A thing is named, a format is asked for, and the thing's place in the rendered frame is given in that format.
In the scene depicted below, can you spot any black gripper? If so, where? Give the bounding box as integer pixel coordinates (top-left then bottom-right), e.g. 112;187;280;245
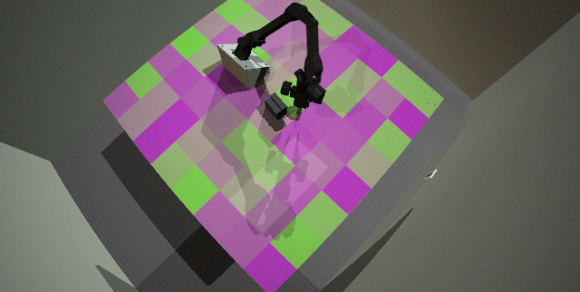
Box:
280;81;323;104

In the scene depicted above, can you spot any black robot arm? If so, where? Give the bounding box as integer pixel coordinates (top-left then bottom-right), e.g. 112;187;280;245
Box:
232;3;327;109

